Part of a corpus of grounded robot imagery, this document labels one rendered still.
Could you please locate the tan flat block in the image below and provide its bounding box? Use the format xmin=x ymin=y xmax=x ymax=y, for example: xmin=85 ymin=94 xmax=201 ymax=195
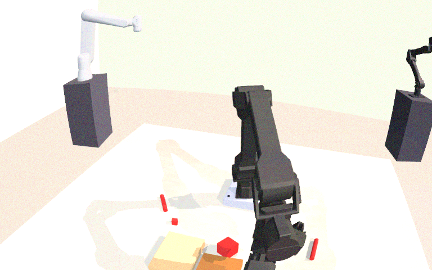
xmin=148 ymin=231 xmax=205 ymax=270

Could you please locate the red cylindrical bar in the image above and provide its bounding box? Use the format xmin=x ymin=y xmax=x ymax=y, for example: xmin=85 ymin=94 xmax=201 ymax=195
xmin=160 ymin=194 xmax=168 ymax=212
xmin=310 ymin=238 xmax=318 ymax=260

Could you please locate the brown square block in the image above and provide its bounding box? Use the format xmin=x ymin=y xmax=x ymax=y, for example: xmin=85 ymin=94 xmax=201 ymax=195
xmin=196 ymin=253 xmax=243 ymax=270

